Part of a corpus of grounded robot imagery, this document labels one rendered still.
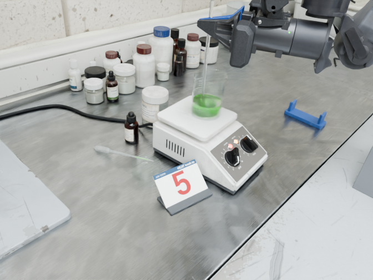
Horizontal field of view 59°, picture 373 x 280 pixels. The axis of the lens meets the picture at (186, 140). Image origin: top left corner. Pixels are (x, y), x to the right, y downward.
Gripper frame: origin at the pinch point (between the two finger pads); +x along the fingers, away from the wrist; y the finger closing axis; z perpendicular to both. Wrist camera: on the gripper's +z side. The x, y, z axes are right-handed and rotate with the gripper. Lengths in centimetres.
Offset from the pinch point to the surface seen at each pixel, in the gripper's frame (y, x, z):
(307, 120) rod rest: -20.3, -21.7, -25.1
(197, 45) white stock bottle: -41.4, 12.7, -18.8
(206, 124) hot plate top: 3.6, -0.7, -17.2
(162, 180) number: 15.5, 3.5, -22.6
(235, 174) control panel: 9.7, -8.1, -22.3
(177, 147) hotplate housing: 7.0, 3.5, -21.4
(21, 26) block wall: -10, 49, -10
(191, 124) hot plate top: 4.9, 1.7, -17.2
